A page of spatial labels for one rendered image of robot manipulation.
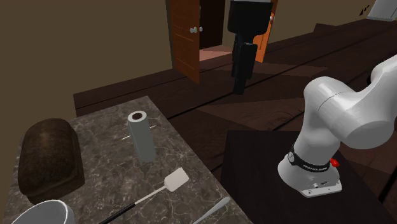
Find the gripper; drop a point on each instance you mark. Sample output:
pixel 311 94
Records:
pixel 248 17

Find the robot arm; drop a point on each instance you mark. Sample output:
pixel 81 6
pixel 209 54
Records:
pixel 328 111

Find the orange door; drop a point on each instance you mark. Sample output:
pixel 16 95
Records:
pixel 262 46

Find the orange-brown door with knob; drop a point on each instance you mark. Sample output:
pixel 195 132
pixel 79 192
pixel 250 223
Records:
pixel 184 46

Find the dark robot stand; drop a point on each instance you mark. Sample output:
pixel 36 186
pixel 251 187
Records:
pixel 254 186

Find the thin pale stick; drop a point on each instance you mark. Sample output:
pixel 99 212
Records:
pixel 125 137

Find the grey spoon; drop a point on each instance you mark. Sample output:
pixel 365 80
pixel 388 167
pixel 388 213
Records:
pixel 214 209

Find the brown bread loaf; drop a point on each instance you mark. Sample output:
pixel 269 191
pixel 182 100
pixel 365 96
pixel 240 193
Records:
pixel 49 155

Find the white bowl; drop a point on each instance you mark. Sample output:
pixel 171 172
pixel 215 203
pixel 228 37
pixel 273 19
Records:
pixel 46 214

